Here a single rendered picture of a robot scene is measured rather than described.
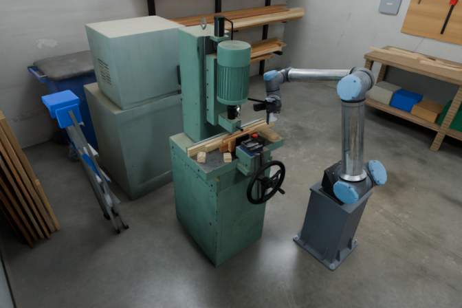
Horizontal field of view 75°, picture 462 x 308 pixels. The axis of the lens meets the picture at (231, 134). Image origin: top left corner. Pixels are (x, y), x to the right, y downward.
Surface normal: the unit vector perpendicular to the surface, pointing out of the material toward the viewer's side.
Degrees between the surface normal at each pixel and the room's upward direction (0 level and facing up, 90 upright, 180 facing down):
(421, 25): 90
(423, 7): 90
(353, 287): 0
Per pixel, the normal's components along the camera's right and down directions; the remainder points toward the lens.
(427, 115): -0.82, 0.29
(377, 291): 0.04, -0.84
